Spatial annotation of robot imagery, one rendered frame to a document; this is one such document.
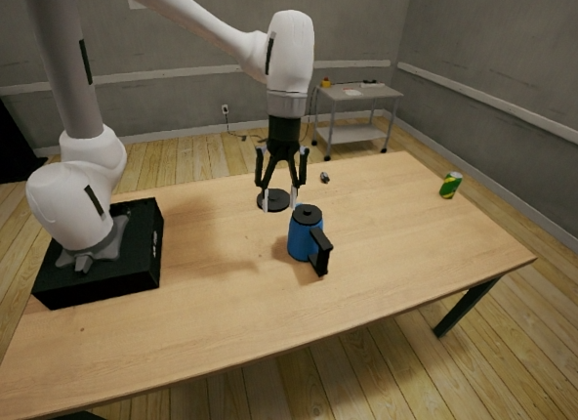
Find black round disc with center stud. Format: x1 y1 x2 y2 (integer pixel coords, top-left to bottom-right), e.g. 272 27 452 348
257 189 290 212

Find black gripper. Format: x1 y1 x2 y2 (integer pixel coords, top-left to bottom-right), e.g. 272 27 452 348
254 115 310 213

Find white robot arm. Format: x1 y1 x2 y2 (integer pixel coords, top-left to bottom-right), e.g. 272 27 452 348
23 0 314 273

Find blue kettle with black handle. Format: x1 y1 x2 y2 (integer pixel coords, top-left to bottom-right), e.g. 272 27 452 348
287 202 334 277

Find green and yellow drink can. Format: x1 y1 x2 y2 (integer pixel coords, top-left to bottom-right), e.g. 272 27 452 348
439 171 462 199

